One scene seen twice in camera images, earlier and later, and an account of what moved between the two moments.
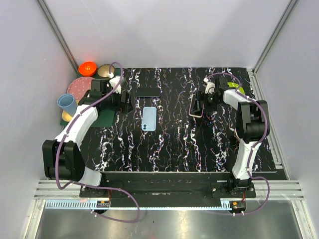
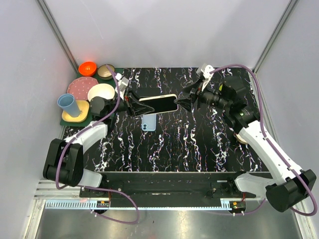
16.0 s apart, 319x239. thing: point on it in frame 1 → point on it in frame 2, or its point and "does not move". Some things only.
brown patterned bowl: (103, 70) does not move
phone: (149, 120) does not move
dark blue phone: (148, 92) does not move
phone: (196, 107) → (163, 103)
